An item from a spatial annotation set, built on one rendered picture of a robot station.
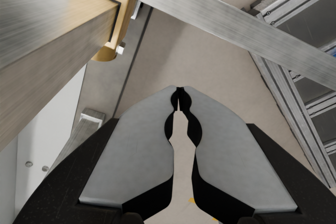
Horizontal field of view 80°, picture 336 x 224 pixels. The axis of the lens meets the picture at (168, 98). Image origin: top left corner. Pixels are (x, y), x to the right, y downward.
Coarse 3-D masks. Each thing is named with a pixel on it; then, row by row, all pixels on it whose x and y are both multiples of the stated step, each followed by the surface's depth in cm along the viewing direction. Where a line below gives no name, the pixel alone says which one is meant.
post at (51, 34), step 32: (0, 0) 9; (32, 0) 10; (64, 0) 12; (96, 0) 15; (0, 32) 7; (32, 32) 8; (64, 32) 9; (96, 32) 14; (0, 64) 6; (32, 64) 7; (64, 64) 10; (0, 96) 6; (32, 96) 8; (0, 128) 7
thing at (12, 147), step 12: (12, 144) 58; (0, 156) 53; (12, 156) 60; (0, 168) 56; (12, 168) 63; (0, 180) 58; (12, 180) 67; (0, 192) 61; (12, 192) 71; (0, 204) 64; (12, 204) 75; (0, 216) 68; (12, 216) 80
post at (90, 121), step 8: (88, 112) 42; (96, 112) 43; (80, 120) 40; (88, 120) 41; (96, 120) 42; (80, 128) 39; (88, 128) 39; (96, 128) 41; (72, 136) 36; (80, 136) 37; (88, 136) 38; (72, 144) 35; (64, 152) 33; (56, 160) 32
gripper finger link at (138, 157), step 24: (168, 96) 11; (120, 120) 9; (144, 120) 9; (168, 120) 9; (120, 144) 8; (144, 144) 8; (168, 144) 8; (96, 168) 7; (120, 168) 7; (144, 168) 7; (168, 168) 7; (96, 192) 6; (120, 192) 6; (144, 192) 6; (168, 192) 7; (144, 216) 7
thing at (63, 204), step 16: (112, 128) 8; (80, 144) 8; (96, 144) 8; (64, 160) 7; (80, 160) 7; (96, 160) 7; (48, 176) 6; (64, 176) 6; (80, 176) 6; (48, 192) 6; (64, 192) 6; (80, 192) 6; (32, 208) 5; (48, 208) 5; (64, 208) 5; (80, 208) 6; (96, 208) 6; (112, 208) 6
